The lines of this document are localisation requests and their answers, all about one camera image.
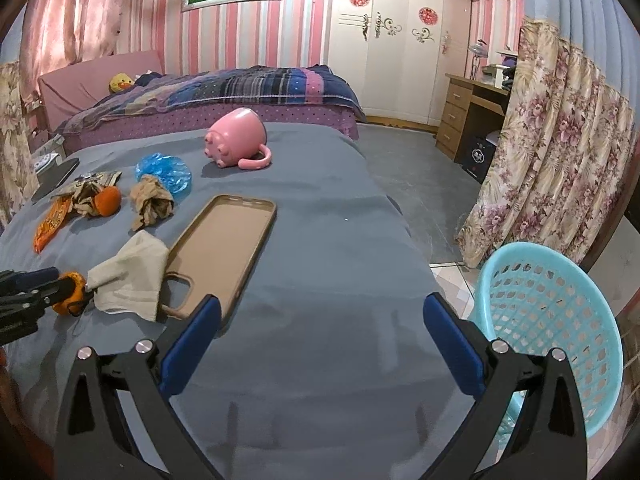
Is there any small orange yellow wrapper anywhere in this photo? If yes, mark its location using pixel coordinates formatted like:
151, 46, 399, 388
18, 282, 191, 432
52, 271, 96, 317

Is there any black box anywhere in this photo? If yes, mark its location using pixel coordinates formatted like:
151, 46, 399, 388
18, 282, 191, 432
460, 132, 498, 184

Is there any wooden cutting board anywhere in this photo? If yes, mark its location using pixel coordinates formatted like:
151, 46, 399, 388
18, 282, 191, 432
159, 194, 277, 332

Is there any beige floral side curtain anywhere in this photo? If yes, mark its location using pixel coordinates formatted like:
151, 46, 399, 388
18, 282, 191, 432
0, 60, 36, 221

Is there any blue plastic bag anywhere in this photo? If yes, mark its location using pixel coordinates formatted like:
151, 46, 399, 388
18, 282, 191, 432
135, 151, 193, 197

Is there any long orange snack wrapper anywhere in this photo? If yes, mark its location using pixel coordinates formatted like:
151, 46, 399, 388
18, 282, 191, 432
33, 195, 73, 255

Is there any white wardrobe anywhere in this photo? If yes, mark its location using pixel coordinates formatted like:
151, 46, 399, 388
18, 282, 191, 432
327, 0, 473, 126

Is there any light blue plastic basket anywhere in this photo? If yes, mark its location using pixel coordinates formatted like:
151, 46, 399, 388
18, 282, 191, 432
467, 241, 624, 448

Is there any plaid blanket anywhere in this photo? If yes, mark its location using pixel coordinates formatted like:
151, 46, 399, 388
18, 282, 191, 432
65, 64, 368, 126

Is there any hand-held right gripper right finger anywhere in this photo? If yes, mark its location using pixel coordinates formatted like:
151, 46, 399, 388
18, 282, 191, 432
422, 292, 586, 480

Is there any wooden desk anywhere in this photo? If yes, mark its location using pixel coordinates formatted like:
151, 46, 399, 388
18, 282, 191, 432
435, 72, 513, 161

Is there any pink window curtain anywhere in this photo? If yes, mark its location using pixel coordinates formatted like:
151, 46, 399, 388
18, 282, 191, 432
20, 0, 126, 106

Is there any pink headboard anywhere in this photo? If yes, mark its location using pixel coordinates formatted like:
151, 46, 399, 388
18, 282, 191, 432
37, 50, 166, 133

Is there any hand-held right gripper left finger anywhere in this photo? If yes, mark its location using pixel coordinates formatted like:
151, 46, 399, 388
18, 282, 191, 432
52, 295, 223, 480

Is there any brown paper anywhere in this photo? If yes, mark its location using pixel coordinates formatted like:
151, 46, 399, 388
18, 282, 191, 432
130, 175, 176, 232

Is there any orange tangerine peel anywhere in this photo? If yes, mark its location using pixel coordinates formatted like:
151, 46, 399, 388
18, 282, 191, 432
95, 186, 122, 217

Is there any person's left forearm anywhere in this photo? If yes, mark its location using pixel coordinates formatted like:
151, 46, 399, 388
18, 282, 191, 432
0, 350, 53, 480

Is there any grey bed sheet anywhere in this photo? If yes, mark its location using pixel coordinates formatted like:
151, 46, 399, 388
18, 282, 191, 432
0, 122, 481, 480

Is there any pink pig mug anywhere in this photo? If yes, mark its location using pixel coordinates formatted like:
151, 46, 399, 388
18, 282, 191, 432
204, 108, 273, 171

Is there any purple dotted bed sheet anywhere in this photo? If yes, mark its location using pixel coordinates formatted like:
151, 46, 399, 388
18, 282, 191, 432
55, 100, 361, 156

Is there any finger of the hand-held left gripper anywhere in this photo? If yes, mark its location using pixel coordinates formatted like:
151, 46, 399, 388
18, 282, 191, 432
0, 277, 96, 318
0, 266, 63, 293

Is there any yellow duck plush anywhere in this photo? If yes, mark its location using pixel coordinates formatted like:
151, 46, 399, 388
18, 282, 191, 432
109, 73, 137, 95

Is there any patterned wrapper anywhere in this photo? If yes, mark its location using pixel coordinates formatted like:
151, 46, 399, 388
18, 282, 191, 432
52, 171, 123, 219

